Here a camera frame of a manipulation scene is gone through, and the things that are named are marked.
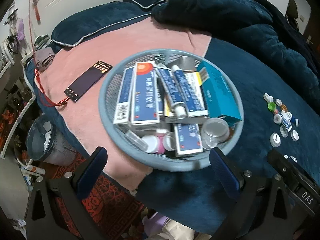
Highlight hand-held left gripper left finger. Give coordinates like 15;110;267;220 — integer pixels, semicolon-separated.
26;147;108;240

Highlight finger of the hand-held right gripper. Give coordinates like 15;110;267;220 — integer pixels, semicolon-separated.
267;149;315;193

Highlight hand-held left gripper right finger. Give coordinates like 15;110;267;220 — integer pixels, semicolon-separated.
209;147;295;240

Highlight white bottle cap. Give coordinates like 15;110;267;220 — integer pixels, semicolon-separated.
163;134;176;152

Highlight white dotted cap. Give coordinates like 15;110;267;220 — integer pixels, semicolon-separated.
142;134;159;153

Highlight pink bottle cap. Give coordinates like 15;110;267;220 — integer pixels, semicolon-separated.
155;135;166;155

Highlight grey mesh basket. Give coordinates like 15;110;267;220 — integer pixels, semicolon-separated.
98;49;244;172

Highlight white cap black print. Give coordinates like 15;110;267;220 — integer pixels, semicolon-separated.
269;132;281;147

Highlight red patterned rug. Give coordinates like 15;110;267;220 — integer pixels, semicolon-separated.
47;152;148;233

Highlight blue white sachet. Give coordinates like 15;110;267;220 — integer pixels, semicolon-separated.
280;111;293;131

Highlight translucent trash bin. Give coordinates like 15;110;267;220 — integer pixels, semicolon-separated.
26;117;77;167

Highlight cluster of small white caps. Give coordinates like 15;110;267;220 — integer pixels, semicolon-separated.
264;93;300;127

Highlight clear plastic case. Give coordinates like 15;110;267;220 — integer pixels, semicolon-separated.
125;131;148;151

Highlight white orange tube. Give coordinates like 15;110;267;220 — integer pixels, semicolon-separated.
21;164;47;176

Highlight white cloth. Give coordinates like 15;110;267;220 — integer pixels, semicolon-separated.
160;219;199;240

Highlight dark blue plush blanket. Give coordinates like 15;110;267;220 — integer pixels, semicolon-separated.
24;37;320;234

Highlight teal medicine box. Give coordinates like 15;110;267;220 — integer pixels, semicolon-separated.
197;60;243;127

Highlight lavender cloth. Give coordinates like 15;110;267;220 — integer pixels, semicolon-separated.
142;212;173;239

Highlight white shelf rack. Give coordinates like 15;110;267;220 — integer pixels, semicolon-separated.
0;37;38;159

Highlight white blue ointment tube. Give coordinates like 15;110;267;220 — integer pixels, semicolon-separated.
171;64;209;117
155;68;188;118

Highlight black smartphone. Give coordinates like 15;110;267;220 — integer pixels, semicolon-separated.
64;60;113;103

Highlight yellow white box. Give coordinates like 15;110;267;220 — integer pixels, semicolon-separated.
164;72;203;117

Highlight silver foil blister pack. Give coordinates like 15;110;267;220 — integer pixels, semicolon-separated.
172;55;200;72

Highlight grey folded cloth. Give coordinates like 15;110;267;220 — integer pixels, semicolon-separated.
34;47;55;72

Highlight pink bed cloth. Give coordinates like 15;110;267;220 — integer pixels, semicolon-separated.
34;21;213;192

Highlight dark small object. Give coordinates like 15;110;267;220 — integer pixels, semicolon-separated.
34;35;49;49

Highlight dark hanging garment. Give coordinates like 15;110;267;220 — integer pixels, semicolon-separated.
285;0;300;32

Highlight dark blue rumpled duvet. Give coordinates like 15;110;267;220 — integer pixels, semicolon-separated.
151;0;320;105

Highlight purple soft object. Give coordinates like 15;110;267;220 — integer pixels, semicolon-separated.
17;19;27;42

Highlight red hanging tassel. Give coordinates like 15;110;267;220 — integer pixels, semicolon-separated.
30;0;42;24

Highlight red cable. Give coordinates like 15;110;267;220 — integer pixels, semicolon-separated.
34;69;69;108

